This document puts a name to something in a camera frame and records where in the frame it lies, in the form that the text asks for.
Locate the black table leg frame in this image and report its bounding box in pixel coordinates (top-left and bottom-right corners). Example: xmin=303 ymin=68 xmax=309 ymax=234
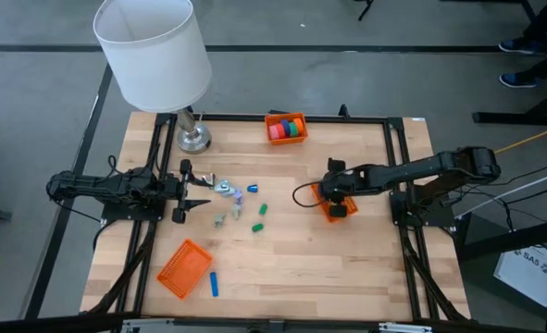
xmin=471 ymin=85 xmax=547 ymax=127

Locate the white printed paper sheet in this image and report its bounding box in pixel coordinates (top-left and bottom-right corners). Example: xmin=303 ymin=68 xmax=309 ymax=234
xmin=492 ymin=244 xmax=547 ymax=309

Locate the white floor cable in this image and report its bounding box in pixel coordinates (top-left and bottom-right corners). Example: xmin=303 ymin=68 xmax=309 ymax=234
xmin=455 ymin=165 xmax=547 ymax=218

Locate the black tripod leg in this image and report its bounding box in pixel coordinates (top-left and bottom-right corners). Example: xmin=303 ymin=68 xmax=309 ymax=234
xmin=355 ymin=0 xmax=376 ymax=22

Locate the orange plastic basket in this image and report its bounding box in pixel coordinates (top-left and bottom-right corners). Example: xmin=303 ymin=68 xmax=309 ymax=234
xmin=156 ymin=239 xmax=214 ymax=301
xmin=310 ymin=182 xmax=360 ymax=224
xmin=263 ymin=112 xmax=309 ymax=146

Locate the white table lamp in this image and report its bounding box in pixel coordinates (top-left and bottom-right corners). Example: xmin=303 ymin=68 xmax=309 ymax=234
xmin=92 ymin=0 xmax=214 ymax=155

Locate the black desk frame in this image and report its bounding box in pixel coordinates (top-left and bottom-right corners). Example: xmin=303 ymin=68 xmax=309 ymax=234
xmin=453 ymin=212 xmax=547 ymax=325

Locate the silver metal bracket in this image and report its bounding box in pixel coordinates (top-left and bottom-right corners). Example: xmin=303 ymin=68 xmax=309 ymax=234
xmin=120 ymin=317 xmax=175 ymax=333
xmin=378 ymin=322 xmax=434 ymax=333

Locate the yellow extension cord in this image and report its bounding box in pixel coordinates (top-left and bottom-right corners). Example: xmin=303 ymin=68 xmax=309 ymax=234
xmin=493 ymin=118 xmax=547 ymax=156

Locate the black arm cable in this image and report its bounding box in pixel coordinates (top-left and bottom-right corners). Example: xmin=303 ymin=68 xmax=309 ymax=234
xmin=292 ymin=180 xmax=329 ymax=209
xmin=106 ymin=154 xmax=131 ymax=177

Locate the light blue staple remover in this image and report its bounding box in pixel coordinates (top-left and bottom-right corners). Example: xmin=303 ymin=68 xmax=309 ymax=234
xmin=214 ymin=179 xmax=237 ymax=198

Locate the black floor cable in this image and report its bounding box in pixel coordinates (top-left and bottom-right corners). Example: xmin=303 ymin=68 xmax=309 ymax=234
xmin=443 ymin=158 xmax=547 ymax=207

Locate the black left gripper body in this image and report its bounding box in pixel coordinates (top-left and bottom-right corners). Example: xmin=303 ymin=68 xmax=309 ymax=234
xmin=164 ymin=159 xmax=193 ymax=224

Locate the person's blue shoe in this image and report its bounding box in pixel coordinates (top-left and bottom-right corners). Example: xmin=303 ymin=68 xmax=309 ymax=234
xmin=498 ymin=39 xmax=541 ymax=56
xmin=499 ymin=72 xmax=539 ymax=89

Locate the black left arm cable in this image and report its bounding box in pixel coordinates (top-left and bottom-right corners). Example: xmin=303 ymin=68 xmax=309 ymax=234
xmin=106 ymin=154 xmax=131 ymax=177

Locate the black crossbeam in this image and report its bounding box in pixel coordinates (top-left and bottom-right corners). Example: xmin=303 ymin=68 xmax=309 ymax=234
xmin=0 ymin=312 xmax=547 ymax=333

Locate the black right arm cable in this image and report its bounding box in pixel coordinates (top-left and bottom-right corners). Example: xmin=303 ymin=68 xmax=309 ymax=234
xmin=292 ymin=180 xmax=329 ymax=209

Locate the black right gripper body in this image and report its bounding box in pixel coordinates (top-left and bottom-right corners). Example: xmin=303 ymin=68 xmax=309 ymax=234
xmin=319 ymin=157 xmax=367 ymax=218

